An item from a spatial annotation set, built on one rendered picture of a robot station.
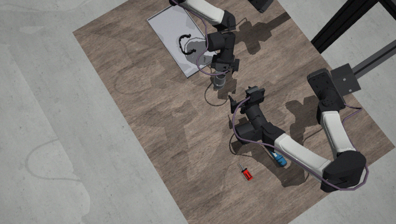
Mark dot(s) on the blue cordless screwdriver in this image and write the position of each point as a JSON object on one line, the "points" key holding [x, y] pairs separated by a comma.
{"points": [[280, 159]]}

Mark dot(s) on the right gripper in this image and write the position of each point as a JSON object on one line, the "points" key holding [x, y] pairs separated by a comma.
{"points": [[226, 55]]}

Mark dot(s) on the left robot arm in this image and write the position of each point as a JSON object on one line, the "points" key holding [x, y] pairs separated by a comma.
{"points": [[346, 169]]}

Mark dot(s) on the red screwdriver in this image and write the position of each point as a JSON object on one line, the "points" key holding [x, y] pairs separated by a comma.
{"points": [[246, 173]]}

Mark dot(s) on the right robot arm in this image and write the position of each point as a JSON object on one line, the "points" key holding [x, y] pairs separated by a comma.
{"points": [[221, 20]]}

